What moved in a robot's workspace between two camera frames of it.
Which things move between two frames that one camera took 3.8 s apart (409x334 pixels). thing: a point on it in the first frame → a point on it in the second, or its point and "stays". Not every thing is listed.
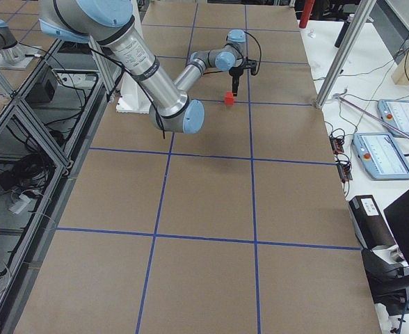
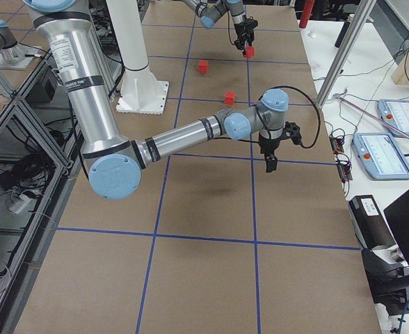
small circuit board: [337, 145] stays
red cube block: [229, 99] stays
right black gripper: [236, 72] → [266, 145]
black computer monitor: [407, 217] stays
